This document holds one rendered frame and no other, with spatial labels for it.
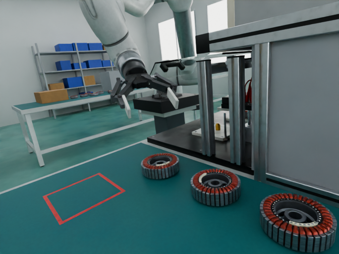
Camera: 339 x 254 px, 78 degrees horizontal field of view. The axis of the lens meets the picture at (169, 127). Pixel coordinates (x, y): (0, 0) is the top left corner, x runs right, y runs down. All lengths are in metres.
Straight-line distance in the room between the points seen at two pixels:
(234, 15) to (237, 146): 0.35
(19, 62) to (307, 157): 7.03
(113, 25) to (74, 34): 6.93
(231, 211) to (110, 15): 0.63
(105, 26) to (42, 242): 0.58
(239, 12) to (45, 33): 6.98
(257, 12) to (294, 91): 0.24
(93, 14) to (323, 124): 0.65
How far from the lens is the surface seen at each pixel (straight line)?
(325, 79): 0.48
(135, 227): 0.46
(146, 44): 8.92
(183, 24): 1.34
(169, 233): 0.43
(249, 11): 0.65
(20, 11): 7.44
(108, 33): 0.75
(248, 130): 0.75
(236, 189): 0.48
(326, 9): 0.47
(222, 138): 0.77
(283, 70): 0.50
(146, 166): 0.60
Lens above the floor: 1.04
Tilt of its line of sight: 16 degrees down
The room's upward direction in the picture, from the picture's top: 6 degrees counter-clockwise
